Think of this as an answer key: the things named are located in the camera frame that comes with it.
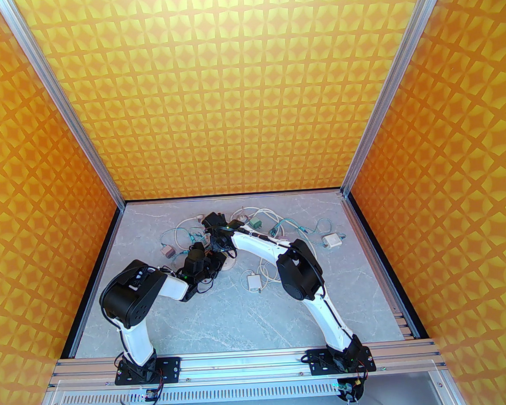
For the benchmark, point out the white taupe charger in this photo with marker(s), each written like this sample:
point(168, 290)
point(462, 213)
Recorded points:
point(167, 251)

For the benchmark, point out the black table edge strip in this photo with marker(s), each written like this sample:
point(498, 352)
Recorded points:
point(106, 247)
point(370, 233)

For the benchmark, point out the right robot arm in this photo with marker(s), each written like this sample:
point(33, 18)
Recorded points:
point(301, 273)

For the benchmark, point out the round beige power socket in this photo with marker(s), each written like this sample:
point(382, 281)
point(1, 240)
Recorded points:
point(230, 264)

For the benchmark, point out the small circuit board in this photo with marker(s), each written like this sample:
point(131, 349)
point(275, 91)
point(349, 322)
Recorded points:
point(149, 396)
point(347, 389)

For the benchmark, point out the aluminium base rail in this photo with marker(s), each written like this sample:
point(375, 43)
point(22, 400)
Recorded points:
point(244, 364)

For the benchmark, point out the white charger cube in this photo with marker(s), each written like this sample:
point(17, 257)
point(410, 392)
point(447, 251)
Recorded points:
point(332, 241)
point(254, 282)

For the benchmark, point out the aluminium frame post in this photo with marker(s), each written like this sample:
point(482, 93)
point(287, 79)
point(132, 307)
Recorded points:
point(392, 80)
point(59, 97)

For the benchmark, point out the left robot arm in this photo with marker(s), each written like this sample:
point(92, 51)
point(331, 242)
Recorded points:
point(129, 294)

